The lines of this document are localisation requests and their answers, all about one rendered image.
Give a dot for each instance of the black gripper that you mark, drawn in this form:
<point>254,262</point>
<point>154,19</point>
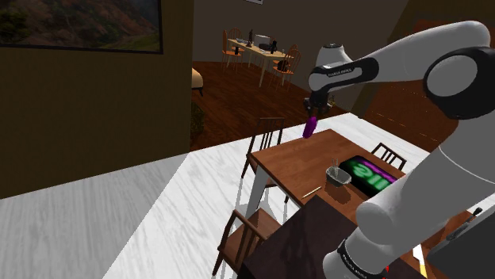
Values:
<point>318,99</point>

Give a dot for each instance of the purple bottle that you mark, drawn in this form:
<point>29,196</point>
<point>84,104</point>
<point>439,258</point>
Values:
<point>309,128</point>

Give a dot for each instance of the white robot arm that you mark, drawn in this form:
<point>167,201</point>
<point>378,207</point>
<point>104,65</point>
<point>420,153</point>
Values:
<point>425,193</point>

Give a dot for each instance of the orange wooden chair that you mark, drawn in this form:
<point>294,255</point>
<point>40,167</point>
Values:
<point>232,52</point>
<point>288,67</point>

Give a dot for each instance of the dark wooden chair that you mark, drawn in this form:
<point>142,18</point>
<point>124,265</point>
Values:
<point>388,154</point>
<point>267,129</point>
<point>251,235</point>

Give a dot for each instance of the brown wooden table white legs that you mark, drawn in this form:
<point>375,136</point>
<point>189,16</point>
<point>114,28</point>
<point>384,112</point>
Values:
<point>294,162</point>

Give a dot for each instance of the pale dining table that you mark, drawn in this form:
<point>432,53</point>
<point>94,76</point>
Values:
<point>253,46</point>

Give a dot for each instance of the black box green purple print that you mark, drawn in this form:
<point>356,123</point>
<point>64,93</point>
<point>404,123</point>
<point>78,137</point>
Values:
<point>367,174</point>

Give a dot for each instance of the wooden pencil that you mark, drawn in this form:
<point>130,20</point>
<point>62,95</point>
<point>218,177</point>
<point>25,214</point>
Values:
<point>311,192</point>

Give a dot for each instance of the beige armchair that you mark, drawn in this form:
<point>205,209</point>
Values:
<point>196,79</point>

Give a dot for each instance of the white and yellow flat object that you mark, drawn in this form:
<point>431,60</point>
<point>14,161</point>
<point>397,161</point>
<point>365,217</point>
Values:
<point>420,259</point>

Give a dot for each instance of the dark grey flat slab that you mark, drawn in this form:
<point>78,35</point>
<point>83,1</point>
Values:
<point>468,251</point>

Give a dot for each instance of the framed landscape wall picture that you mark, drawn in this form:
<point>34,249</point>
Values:
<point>77,23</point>

